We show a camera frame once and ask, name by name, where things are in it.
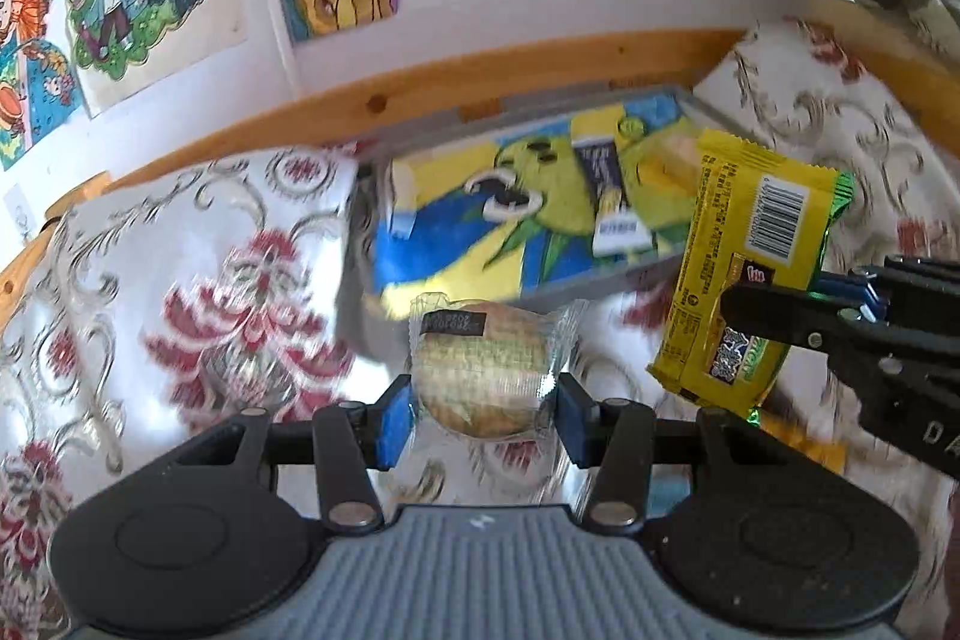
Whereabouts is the round pastry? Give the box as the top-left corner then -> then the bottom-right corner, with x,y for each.
409,294 -> 587,440

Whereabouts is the yellow green snack bar packet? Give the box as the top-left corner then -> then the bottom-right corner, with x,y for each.
647,130 -> 856,417

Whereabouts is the orange yellow snack bag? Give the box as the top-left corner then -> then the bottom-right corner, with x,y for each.
758,411 -> 848,474

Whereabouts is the floral white bedspread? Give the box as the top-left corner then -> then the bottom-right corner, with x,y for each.
2,23 -> 958,638

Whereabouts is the dark blue snack stick packet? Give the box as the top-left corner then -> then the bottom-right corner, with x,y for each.
573,136 -> 652,257

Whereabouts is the grey metal tray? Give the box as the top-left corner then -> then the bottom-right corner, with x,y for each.
332,83 -> 752,356

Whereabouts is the pale wafer biscuit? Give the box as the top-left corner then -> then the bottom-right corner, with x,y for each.
644,130 -> 700,195

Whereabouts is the orange-haired girl drawing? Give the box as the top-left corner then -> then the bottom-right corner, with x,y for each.
2,0 -> 82,170

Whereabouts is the wooden bed frame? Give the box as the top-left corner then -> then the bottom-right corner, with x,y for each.
2,18 -> 958,362

